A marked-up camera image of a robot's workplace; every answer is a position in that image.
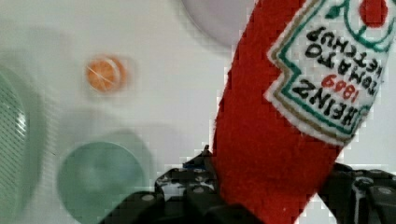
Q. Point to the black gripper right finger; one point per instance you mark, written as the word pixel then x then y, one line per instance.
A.
pixel 360 196

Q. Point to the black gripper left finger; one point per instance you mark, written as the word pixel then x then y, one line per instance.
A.
pixel 185 195

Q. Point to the red plush ketchup bottle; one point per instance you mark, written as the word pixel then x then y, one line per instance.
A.
pixel 304 76

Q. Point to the green metal cup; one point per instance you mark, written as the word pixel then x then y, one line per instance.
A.
pixel 97 175

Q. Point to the orange slice toy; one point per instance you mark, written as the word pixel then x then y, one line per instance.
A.
pixel 105 73

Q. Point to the grey oval plate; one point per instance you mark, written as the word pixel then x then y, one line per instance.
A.
pixel 222 20

